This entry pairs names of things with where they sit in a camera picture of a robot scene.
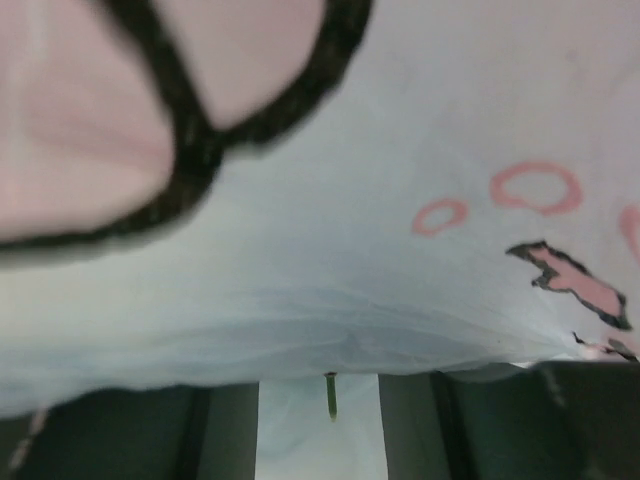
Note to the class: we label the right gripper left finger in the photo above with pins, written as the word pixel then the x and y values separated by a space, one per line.
pixel 173 433

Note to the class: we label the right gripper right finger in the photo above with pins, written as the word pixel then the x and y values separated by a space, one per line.
pixel 556 420

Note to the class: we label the light blue printed plastic bag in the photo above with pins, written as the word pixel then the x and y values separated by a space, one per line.
pixel 219 193

